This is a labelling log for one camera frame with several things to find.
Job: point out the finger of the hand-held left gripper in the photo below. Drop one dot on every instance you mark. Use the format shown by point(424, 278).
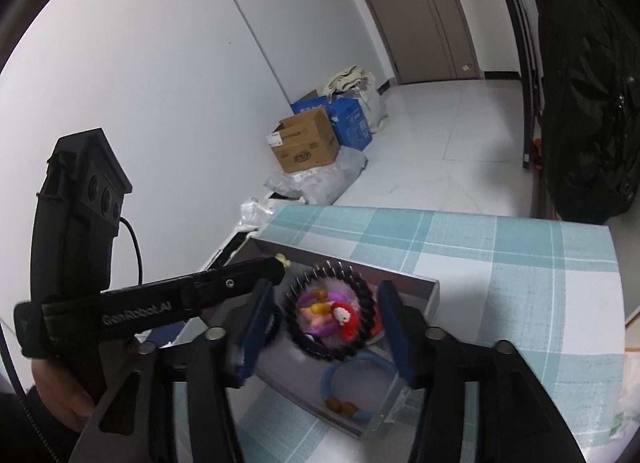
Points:
point(230, 285)

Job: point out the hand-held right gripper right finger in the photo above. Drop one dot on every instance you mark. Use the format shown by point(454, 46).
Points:
point(397, 338)

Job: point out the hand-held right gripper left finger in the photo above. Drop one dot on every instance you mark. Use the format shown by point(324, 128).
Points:
point(255, 338)

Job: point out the red figure hair ornament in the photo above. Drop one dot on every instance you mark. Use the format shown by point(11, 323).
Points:
point(350, 325)

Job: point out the grey cardboard box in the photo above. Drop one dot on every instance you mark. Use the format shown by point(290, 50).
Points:
point(420, 293)

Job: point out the small yellow charm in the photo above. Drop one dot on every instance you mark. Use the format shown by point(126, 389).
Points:
point(282, 259)

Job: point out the pink hair ornament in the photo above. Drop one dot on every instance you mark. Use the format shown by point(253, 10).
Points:
point(315, 325)

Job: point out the person's left forearm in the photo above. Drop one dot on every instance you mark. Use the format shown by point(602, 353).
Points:
point(25, 433)

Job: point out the person's left hand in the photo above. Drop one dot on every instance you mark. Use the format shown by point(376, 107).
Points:
point(62, 388)

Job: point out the clear plastic wrap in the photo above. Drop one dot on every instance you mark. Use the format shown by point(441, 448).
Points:
point(335, 178)
point(255, 213)

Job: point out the teal plaid tablecloth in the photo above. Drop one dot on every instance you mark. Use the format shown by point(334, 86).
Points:
point(500, 293)

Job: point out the brown cardboard box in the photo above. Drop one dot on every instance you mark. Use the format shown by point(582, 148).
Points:
point(305, 143)

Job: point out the blue cardboard box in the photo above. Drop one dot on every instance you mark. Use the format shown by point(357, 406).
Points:
point(352, 123)

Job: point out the small orange object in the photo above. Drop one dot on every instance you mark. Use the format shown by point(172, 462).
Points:
point(537, 150)

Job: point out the green printed plastic bag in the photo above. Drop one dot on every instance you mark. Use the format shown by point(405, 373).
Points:
point(625, 418)

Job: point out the beige cloth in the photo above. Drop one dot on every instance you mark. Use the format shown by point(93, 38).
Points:
point(350, 75)

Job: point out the black backpack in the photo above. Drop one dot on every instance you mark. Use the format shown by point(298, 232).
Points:
point(585, 93)

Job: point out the grey door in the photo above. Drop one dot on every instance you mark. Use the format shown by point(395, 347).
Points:
point(400, 8)

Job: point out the black metal frame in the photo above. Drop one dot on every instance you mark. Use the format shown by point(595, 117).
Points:
point(530, 93)

